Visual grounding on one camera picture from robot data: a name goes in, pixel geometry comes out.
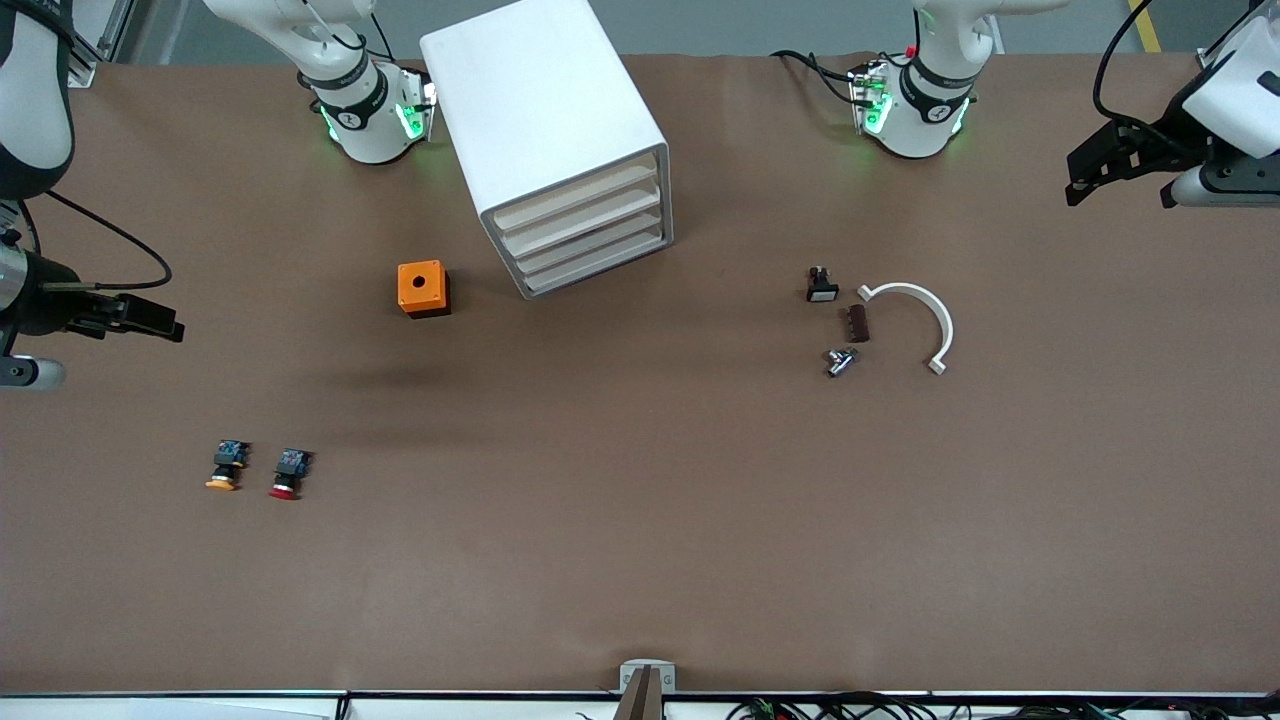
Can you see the orange button box with hole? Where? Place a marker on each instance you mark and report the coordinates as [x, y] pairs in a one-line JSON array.
[[420, 285]]

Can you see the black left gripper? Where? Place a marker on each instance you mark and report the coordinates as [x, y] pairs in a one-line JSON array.
[[1163, 141]]

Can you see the black button with white face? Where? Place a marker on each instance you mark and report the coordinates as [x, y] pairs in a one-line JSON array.
[[822, 288]]

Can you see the arm base connector block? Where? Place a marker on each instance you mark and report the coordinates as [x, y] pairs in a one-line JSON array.
[[870, 100], [420, 105]]

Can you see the brown terminal block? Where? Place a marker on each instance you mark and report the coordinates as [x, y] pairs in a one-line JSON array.
[[856, 323]]

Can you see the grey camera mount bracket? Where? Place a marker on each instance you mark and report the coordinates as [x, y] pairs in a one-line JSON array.
[[645, 690]]

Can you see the white table edge rail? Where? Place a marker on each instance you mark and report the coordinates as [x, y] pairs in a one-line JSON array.
[[200, 708]]

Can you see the yellow mushroom push button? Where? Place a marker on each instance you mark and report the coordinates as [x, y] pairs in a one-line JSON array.
[[225, 466]]

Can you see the white curved bracket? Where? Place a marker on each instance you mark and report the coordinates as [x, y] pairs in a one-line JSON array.
[[930, 305]]

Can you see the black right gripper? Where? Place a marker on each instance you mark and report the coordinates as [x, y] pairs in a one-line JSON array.
[[42, 307]]

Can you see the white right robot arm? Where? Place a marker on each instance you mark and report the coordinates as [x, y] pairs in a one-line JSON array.
[[365, 120]]

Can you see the aluminium frame profile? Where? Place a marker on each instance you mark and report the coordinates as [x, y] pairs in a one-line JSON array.
[[1204, 60], [90, 72]]

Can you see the red mushroom push button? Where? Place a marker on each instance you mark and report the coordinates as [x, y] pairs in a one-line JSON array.
[[290, 472]]

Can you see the small silver metal connector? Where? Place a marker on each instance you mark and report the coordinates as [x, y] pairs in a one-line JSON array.
[[840, 360]]

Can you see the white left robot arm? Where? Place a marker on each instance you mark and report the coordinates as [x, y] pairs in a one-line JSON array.
[[915, 120]]

